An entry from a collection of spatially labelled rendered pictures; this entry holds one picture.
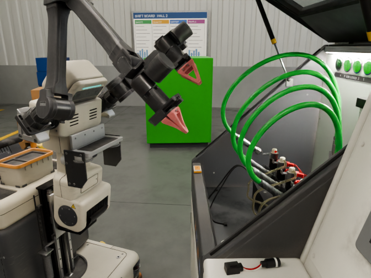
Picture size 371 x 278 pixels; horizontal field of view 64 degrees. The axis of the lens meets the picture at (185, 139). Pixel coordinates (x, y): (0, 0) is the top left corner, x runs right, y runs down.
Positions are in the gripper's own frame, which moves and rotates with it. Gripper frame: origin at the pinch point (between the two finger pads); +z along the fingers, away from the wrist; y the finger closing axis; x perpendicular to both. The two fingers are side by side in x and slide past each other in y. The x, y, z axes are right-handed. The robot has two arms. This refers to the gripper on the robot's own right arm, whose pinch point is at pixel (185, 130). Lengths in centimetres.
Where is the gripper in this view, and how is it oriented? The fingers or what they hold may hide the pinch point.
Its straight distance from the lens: 84.1
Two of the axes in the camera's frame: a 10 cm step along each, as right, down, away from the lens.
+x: 2.3, -2.9, 9.3
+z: 6.8, 7.3, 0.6
